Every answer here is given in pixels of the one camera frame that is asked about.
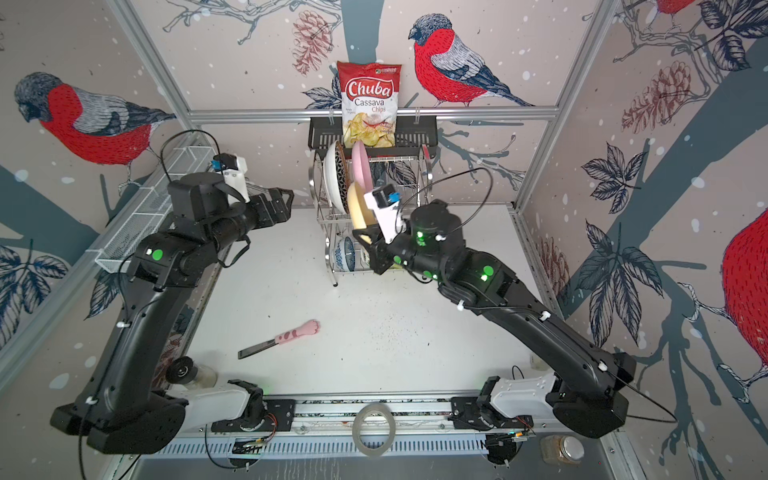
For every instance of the blue floral white bowl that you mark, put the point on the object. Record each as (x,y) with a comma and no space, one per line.
(349,256)

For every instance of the steel two-tier dish rack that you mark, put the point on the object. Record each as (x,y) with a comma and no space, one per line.
(410,176)

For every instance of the white patterned plate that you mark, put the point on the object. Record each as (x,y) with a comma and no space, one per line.
(335,176)

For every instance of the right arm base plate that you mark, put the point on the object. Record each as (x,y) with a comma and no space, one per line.
(469,413)

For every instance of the black wall shelf basket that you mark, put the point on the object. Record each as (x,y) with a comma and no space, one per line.
(413,136)

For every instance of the pink cat paw knife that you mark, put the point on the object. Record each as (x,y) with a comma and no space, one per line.
(309,328)

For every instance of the glass jar white lid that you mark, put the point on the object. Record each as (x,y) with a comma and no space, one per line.
(561,450)

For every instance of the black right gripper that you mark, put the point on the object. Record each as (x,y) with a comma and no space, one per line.
(377,248)

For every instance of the grey tape roll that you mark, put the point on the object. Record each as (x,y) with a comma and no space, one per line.
(374,430)

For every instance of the Chuba cassava chips bag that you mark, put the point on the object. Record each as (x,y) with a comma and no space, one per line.
(369,103)

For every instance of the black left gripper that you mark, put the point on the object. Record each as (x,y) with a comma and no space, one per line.
(283,209)

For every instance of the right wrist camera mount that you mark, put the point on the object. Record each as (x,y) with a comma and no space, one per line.
(384,202)

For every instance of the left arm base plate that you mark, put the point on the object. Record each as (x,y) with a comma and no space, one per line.
(270,415)

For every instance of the white wire mesh basket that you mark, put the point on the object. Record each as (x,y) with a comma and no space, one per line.
(147,208)

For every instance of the yellow bear plate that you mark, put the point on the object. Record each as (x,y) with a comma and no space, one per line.
(361,216)

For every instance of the black lid shaker bottle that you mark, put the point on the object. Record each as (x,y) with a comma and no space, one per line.
(186,372)

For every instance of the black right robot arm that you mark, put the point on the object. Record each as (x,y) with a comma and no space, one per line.
(581,391)

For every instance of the pink plate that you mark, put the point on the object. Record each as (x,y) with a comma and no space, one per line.
(361,167)

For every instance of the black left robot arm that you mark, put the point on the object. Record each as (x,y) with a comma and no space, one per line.
(118,412)

